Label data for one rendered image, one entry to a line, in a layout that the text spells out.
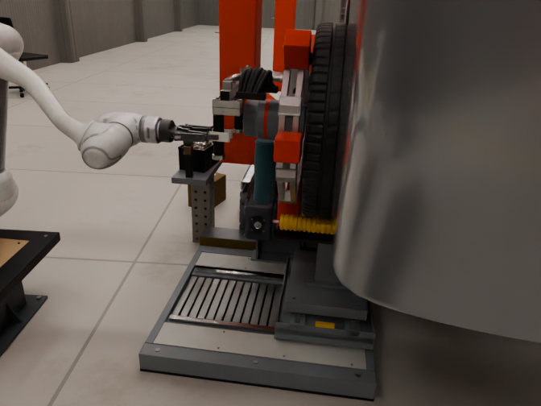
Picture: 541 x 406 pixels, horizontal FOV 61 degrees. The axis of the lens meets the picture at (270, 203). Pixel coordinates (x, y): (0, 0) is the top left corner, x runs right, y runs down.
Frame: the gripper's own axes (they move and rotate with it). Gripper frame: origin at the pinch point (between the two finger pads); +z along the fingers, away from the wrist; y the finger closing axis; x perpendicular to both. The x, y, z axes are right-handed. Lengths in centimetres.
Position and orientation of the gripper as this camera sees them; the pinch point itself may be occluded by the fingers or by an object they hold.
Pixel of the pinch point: (220, 134)
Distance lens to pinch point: 152.6
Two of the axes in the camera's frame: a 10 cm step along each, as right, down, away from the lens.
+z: 9.9, 0.9, -1.0
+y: -1.3, 4.0, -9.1
